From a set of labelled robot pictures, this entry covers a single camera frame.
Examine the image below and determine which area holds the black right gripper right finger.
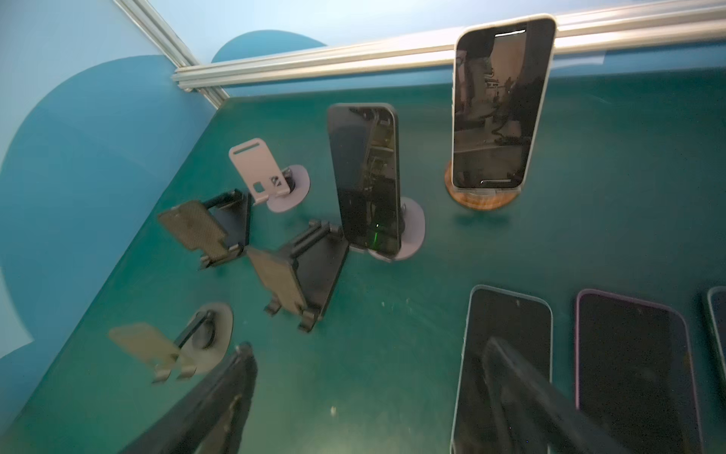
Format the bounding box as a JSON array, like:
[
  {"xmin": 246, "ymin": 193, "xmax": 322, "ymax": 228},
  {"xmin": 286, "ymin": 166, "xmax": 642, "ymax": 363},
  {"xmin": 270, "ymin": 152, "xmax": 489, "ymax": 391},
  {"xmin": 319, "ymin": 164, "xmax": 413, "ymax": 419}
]
[{"xmin": 482, "ymin": 337, "xmax": 629, "ymax": 453}]

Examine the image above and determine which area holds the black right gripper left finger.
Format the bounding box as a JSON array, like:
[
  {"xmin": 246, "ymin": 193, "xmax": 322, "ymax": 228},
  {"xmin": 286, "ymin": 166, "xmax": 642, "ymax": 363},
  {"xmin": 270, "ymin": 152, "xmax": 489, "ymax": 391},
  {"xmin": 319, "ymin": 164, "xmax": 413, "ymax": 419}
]
[{"xmin": 121, "ymin": 342, "xmax": 258, "ymax": 453}]

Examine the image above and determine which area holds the grey round phone stand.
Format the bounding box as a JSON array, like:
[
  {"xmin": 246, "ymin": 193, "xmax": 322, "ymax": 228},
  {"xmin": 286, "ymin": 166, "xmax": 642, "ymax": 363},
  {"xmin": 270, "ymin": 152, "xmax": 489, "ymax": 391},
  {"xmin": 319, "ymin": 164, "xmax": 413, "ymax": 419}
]
[{"xmin": 109, "ymin": 303, "xmax": 234, "ymax": 384}]

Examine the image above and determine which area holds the phone with light green edge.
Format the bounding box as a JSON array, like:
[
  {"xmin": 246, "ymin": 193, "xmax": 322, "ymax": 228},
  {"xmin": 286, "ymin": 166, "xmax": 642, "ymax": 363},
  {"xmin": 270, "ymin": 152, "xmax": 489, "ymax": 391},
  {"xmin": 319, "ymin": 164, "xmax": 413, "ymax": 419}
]
[{"xmin": 449, "ymin": 284, "xmax": 555, "ymax": 454}]

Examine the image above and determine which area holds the purple phone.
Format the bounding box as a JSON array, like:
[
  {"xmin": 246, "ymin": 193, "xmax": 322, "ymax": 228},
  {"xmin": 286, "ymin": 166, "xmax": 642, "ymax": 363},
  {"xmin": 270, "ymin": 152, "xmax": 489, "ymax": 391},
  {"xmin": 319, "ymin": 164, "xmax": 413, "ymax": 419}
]
[{"xmin": 575, "ymin": 289, "xmax": 703, "ymax": 453}]

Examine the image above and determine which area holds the black folding phone stand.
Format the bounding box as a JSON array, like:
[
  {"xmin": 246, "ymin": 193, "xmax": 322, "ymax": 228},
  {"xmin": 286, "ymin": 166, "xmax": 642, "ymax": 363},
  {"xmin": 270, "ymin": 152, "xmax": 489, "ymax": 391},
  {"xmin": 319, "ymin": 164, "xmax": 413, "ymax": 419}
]
[{"xmin": 157, "ymin": 189, "xmax": 253, "ymax": 270}]

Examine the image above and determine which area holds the black phone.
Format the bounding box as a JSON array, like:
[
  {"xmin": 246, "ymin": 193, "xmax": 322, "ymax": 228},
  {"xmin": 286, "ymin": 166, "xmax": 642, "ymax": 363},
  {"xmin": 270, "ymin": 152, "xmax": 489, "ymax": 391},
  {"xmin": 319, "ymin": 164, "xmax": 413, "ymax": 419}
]
[
  {"xmin": 703, "ymin": 286, "xmax": 725, "ymax": 395},
  {"xmin": 327, "ymin": 103, "xmax": 404, "ymax": 258},
  {"xmin": 451, "ymin": 14, "xmax": 558, "ymax": 193}
]

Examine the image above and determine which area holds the grey round front stand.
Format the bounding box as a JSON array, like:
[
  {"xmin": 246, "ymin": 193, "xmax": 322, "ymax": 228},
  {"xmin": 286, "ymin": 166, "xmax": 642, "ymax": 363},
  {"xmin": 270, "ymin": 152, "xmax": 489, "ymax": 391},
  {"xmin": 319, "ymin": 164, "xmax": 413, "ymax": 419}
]
[{"xmin": 229, "ymin": 138, "xmax": 311, "ymax": 213}]

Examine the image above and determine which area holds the black rectangular phone stand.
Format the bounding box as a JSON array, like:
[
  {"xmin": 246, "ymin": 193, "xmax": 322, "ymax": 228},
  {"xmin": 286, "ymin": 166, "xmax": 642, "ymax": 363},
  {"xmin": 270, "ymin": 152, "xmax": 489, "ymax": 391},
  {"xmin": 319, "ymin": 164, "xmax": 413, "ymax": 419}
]
[{"xmin": 246, "ymin": 221, "xmax": 349, "ymax": 333}]

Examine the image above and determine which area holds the wooden round phone stand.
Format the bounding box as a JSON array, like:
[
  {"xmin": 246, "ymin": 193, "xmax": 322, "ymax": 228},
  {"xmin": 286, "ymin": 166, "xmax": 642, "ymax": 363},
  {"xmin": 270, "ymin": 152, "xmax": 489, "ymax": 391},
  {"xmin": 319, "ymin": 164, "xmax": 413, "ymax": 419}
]
[{"xmin": 444, "ymin": 161, "xmax": 520, "ymax": 211}]

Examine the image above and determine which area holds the grey round rear stand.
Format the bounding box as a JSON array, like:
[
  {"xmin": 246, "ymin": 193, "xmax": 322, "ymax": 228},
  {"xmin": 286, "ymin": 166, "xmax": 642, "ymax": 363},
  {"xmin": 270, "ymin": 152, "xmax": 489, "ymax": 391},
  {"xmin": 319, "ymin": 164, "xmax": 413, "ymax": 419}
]
[{"xmin": 349, "ymin": 197, "xmax": 425, "ymax": 263}]

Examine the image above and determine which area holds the black phone on wooden stand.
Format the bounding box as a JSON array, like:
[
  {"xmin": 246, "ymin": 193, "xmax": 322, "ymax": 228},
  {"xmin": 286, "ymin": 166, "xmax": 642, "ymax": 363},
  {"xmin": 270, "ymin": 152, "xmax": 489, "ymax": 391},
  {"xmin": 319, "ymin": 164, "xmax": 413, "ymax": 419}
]
[{"xmin": 451, "ymin": 14, "xmax": 558, "ymax": 193}]

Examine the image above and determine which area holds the aluminium left corner post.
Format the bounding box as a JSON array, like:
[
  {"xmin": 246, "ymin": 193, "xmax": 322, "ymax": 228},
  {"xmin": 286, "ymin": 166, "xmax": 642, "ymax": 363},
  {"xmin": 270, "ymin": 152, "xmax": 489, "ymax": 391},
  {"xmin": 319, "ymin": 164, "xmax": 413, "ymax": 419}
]
[{"xmin": 112, "ymin": 0, "xmax": 229, "ymax": 109}]

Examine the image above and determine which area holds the aluminium back frame rail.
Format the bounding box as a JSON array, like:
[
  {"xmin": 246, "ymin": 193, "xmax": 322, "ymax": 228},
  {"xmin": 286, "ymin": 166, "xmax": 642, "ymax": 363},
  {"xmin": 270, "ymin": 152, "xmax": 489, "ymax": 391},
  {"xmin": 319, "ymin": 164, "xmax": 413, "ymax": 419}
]
[{"xmin": 172, "ymin": 1, "xmax": 725, "ymax": 90}]

